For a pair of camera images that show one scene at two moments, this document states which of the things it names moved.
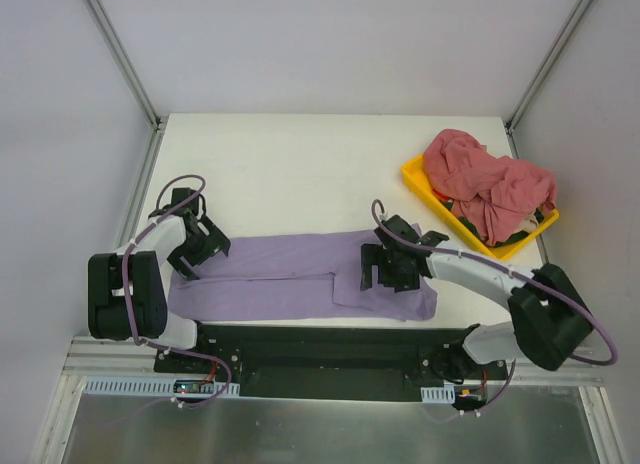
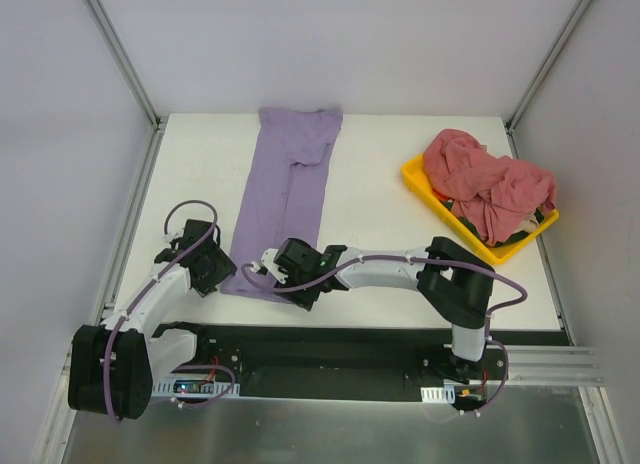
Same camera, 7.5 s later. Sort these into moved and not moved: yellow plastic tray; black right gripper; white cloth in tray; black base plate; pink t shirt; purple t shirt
Moved: black right gripper; purple t shirt
Not moved: white cloth in tray; pink t shirt; black base plate; yellow plastic tray
